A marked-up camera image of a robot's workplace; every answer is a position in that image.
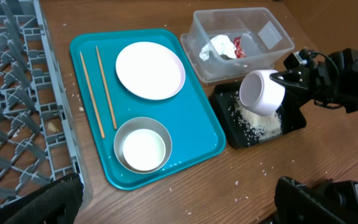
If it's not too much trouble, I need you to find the grey metal bowl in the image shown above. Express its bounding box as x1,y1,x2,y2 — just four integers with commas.
113,117,173,174

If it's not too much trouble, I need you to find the wooden chopstick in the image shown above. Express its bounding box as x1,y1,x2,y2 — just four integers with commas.
95,46,117,130
80,51,106,139

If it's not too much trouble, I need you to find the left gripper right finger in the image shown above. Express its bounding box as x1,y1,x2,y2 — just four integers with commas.
273,176,358,224

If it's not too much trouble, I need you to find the red snack wrapper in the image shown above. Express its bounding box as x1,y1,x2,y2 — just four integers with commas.
234,36,247,58

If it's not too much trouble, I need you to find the white napkin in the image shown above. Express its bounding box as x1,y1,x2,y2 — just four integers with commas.
199,35,237,61

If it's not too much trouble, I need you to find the large white plate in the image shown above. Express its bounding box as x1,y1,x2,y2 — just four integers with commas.
116,42,186,100

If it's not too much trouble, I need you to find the pile of rice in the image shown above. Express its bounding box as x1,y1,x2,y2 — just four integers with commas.
228,96,282,146

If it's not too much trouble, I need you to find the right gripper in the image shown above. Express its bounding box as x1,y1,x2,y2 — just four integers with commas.
269,48,358,113

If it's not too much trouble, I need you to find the grey plastic dish rack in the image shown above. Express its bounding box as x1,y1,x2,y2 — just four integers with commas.
0,1,93,208

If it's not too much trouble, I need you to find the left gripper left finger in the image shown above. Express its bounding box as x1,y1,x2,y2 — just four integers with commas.
0,173,83,224

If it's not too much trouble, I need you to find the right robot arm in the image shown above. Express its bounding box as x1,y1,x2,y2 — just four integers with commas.
270,48,358,113

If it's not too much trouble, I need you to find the teal plastic tray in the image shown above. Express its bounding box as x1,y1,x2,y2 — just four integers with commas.
70,29,226,190

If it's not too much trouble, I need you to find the small white cup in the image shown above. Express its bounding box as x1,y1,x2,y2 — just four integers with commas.
122,129,166,172

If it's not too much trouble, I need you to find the clear plastic bin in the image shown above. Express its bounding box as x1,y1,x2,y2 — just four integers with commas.
180,7,295,83

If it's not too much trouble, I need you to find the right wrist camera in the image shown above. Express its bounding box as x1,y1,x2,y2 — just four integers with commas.
283,49,316,70

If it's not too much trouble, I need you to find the black plastic tray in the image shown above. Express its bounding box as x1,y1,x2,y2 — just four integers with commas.
209,82,306,149

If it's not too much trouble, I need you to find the white rice bowl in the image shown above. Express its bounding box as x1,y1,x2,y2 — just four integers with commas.
239,70,285,116

